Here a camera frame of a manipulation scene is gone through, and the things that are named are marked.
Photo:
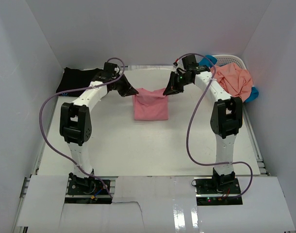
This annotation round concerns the blue t shirt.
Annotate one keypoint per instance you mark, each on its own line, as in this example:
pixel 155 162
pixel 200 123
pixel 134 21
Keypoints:
pixel 210 61

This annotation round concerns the salmon orange t shirt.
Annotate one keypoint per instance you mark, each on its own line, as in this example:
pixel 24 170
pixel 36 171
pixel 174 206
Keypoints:
pixel 234 80

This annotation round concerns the white perforated laundry basket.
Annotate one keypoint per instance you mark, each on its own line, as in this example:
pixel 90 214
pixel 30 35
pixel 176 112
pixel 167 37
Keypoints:
pixel 231 59

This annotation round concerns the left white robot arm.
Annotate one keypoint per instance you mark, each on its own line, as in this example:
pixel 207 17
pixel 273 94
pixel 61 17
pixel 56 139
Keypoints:
pixel 75 120

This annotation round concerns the pink t shirt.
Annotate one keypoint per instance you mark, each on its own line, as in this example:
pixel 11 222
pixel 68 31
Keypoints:
pixel 150 105

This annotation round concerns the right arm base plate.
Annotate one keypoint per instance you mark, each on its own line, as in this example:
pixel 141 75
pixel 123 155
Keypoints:
pixel 209 194

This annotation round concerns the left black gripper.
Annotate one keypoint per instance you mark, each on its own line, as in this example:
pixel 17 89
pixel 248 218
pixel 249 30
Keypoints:
pixel 128 90

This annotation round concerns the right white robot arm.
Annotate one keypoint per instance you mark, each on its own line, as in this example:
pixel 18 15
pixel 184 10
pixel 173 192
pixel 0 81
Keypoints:
pixel 226 118

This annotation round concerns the white paper sheets at back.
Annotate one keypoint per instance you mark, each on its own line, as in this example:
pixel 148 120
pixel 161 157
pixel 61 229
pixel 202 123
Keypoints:
pixel 147 67

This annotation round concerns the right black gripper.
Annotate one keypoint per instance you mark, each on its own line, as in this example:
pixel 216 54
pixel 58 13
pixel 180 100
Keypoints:
pixel 172 88

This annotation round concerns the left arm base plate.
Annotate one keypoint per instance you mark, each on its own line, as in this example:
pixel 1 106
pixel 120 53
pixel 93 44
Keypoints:
pixel 88 190

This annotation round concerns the black t shirt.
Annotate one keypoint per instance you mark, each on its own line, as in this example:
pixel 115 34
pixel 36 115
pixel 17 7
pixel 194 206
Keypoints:
pixel 76 79

